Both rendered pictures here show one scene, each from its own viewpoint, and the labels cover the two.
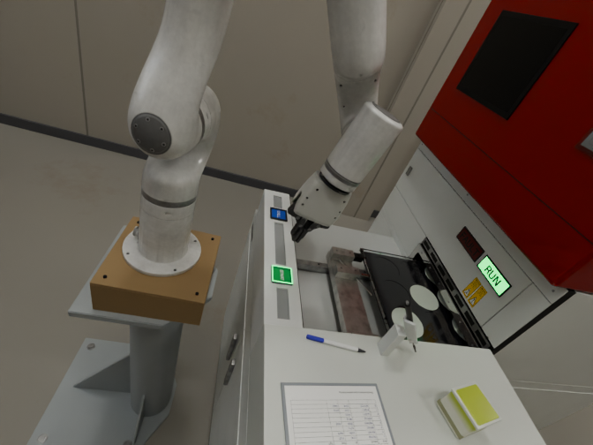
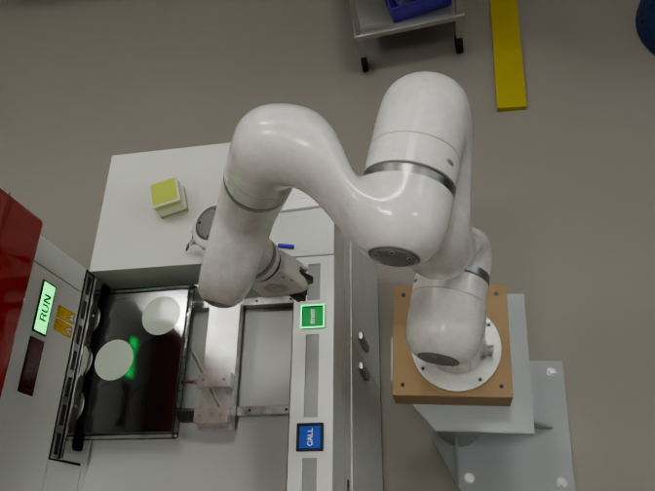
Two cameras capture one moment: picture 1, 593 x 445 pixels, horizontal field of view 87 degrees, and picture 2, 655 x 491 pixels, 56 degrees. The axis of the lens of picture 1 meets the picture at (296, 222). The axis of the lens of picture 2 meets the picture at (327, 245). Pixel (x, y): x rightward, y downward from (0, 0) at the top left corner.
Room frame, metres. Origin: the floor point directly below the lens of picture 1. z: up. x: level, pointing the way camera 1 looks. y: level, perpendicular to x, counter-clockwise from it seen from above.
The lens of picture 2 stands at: (0.93, 0.40, 2.23)
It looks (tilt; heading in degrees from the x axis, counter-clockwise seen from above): 62 degrees down; 220
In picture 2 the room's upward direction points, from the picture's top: 24 degrees counter-clockwise
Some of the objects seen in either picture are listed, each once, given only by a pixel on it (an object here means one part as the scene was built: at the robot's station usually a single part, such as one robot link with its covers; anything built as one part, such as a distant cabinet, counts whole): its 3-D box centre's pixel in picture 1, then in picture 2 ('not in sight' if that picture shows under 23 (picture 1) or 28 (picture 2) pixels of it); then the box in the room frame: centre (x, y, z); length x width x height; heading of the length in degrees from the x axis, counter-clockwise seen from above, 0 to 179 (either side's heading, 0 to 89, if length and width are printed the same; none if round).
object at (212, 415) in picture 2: (341, 254); (211, 416); (0.85, -0.19, 0.89); 0.08 x 0.03 x 0.03; 108
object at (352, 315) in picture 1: (348, 297); (222, 352); (0.70, -0.23, 0.87); 0.36 x 0.08 x 0.03; 18
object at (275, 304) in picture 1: (273, 259); (319, 380); (0.70, 0.02, 0.89); 0.55 x 0.09 x 0.14; 18
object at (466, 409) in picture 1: (466, 410); (169, 198); (0.39, -0.47, 1.00); 0.07 x 0.07 x 0.07; 33
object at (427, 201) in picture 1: (439, 236); (36, 434); (1.00, -0.50, 1.02); 0.81 x 0.03 x 0.40; 18
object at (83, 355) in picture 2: (438, 297); (89, 367); (0.83, -0.54, 0.89); 0.44 x 0.02 x 0.10; 18
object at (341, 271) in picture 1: (346, 272); (215, 381); (0.77, -0.21, 0.89); 0.08 x 0.03 x 0.03; 108
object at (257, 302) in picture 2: not in sight; (209, 306); (0.59, -0.33, 0.84); 0.50 x 0.02 x 0.03; 108
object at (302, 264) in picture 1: (351, 273); (198, 412); (0.84, -0.25, 0.84); 0.50 x 0.02 x 0.03; 108
